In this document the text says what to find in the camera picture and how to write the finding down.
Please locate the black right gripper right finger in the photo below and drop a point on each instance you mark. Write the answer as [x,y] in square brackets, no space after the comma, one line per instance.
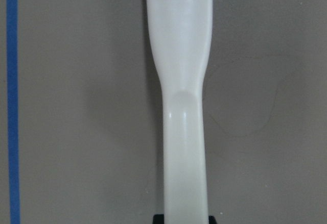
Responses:
[212,220]

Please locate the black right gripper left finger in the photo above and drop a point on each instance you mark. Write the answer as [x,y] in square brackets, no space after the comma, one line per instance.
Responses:
[158,219]

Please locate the white brush with black bristles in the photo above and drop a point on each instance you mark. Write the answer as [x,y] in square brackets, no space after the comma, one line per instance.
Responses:
[180,34]

